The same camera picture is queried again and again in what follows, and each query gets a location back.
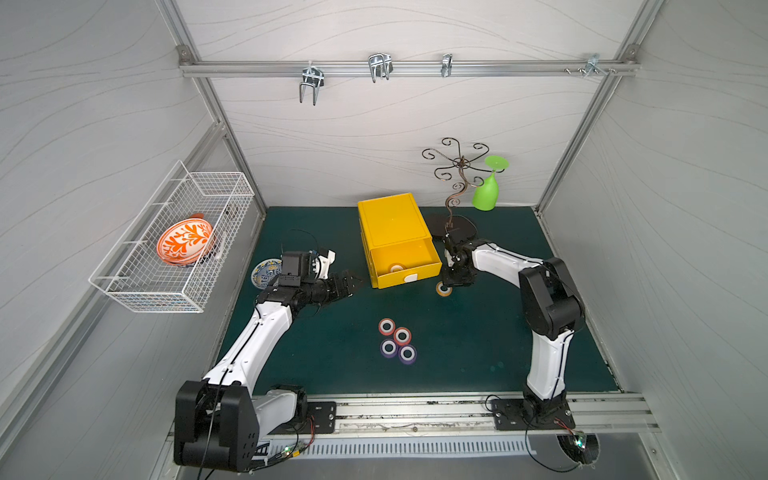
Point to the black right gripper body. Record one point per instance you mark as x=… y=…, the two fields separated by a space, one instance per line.
x=456 y=271

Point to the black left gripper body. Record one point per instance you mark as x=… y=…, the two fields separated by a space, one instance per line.
x=332 y=287

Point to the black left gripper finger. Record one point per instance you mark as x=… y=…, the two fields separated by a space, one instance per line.
x=353 y=284
x=345 y=275

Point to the orange tape roll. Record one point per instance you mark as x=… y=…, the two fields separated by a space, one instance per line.
x=396 y=268
x=444 y=290

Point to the red tape roll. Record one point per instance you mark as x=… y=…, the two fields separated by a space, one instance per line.
x=386 y=326
x=402 y=336

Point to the yellow plastic drawer cabinet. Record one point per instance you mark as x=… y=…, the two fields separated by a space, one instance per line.
x=393 y=231

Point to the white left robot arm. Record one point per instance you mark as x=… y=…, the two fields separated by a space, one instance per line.
x=218 y=424

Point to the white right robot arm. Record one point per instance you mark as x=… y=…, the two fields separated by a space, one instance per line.
x=551 y=305

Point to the purple tape roll left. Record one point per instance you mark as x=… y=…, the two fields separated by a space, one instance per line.
x=389 y=349

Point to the purple tape roll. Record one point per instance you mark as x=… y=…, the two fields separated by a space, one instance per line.
x=389 y=349
x=407 y=354

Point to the purple tape roll right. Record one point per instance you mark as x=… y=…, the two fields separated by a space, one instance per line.
x=407 y=354

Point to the bronze scroll metal stand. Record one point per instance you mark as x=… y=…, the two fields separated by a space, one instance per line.
x=454 y=172

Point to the blue yellow patterned plate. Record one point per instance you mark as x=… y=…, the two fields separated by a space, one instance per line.
x=264 y=272

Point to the green plastic wine glass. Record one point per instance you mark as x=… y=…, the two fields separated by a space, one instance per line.
x=486 y=196

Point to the orange white patterned bowl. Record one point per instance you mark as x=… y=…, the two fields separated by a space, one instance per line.
x=185 y=242

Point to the metal double hook left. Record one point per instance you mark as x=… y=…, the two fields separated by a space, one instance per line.
x=312 y=80

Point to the metal double hook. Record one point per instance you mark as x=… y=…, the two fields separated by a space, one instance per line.
x=312 y=80
x=380 y=66

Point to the metal single hook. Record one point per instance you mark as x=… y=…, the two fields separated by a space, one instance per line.
x=446 y=65

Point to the metal double hook middle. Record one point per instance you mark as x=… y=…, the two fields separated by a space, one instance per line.
x=380 y=66

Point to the metal hook right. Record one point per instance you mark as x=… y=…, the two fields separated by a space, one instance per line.
x=592 y=68

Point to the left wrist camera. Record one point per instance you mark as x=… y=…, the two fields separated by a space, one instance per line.
x=306 y=266

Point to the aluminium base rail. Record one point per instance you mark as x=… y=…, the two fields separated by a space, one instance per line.
x=479 y=414

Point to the white wire basket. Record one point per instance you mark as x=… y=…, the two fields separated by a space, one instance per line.
x=134 y=276

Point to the aluminium top rail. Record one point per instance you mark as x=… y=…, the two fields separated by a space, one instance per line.
x=402 y=68

